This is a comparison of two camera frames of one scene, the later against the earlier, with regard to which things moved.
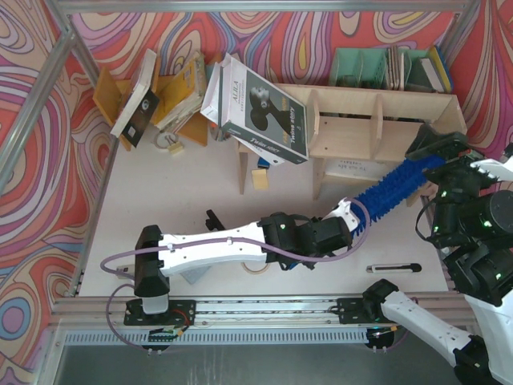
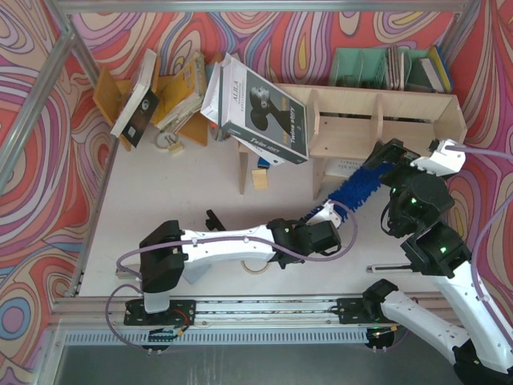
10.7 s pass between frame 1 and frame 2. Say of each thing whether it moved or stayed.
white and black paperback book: stayed
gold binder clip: stayed
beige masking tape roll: stayed
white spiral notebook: stayed
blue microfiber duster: moved
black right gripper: moved
